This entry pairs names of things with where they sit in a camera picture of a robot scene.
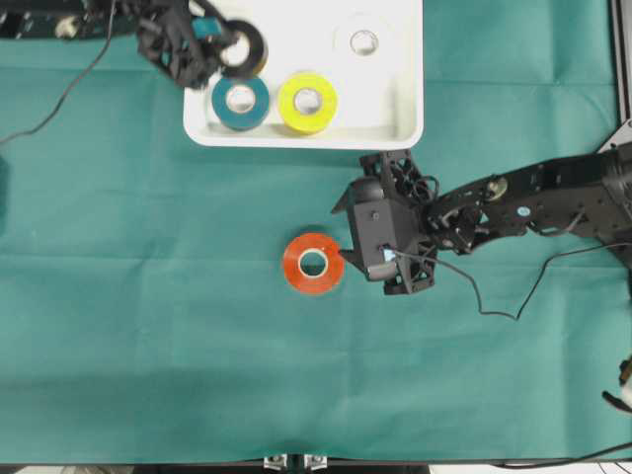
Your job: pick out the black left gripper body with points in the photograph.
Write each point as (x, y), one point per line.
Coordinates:
(167, 39)

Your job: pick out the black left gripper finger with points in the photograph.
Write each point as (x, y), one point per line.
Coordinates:
(211, 29)

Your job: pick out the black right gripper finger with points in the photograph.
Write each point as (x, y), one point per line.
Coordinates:
(342, 203)
(355, 259)

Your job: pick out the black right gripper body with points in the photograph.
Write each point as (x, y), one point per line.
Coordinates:
(400, 177)

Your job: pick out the red tape roll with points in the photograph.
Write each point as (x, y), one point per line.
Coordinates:
(322, 245)

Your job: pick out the black tape roll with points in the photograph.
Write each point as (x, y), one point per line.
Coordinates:
(257, 44)

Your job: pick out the teal tape roll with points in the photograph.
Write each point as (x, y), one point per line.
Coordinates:
(241, 104)

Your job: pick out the yellow tape roll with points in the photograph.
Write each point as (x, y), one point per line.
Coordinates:
(307, 102)

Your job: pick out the white tape roll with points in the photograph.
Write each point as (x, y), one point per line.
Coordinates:
(362, 37)

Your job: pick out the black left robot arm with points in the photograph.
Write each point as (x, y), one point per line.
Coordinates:
(77, 20)

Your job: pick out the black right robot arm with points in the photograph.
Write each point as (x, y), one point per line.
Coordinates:
(550, 198)

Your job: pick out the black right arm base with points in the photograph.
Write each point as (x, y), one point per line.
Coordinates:
(617, 143)

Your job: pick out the white plastic tray case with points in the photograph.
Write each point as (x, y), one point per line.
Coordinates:
(380, 102)

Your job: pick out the silver right table clamp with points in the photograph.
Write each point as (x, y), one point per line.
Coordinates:
(314, 462)

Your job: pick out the silver table clamp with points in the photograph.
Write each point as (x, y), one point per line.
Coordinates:
(276, 462)
(314, 462)

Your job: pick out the green table cloth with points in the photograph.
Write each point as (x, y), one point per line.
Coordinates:
(145, 316)

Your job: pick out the silver left table clamp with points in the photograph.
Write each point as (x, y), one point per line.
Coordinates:
(276, 462)

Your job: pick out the black white object at edge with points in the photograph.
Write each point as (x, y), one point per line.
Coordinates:
(621, 402)

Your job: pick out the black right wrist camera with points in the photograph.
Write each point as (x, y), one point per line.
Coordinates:
(383, 228)

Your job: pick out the aluminium frame rail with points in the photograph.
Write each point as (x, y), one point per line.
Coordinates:
(620, 11)

